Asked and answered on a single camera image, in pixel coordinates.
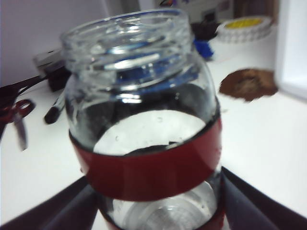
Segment black marker pen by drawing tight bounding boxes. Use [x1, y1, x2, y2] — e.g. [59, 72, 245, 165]
[44, 91, 67, 125]

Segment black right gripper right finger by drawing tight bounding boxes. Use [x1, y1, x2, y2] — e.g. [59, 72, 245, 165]
[220, 166, 307, 230]

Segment red handled scissors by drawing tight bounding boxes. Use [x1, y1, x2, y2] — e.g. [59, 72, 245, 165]
[0, 99, 36, 151]

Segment blue cloth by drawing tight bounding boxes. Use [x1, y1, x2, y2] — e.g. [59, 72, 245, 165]
[193, 38, 214, 59]

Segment white double-sided tape roll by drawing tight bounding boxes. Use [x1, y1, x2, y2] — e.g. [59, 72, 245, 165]
[217, 16, 273, 44]

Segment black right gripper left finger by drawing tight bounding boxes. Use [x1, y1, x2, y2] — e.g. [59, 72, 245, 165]
[0, 176, 102, 230]

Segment clear bottle two red belts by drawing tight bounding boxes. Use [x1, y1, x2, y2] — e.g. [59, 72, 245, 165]
[59, 8, 227, 230]

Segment white AUX water dispenser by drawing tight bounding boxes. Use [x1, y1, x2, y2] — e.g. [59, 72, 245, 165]
[274, 0, 307, 100]

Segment black background equipment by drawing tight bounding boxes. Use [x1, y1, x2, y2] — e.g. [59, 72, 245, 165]
[191, 20, 220, 41]

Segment grey black device box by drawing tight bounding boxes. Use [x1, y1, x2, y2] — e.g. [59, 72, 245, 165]
[33, 49, 71, 92]

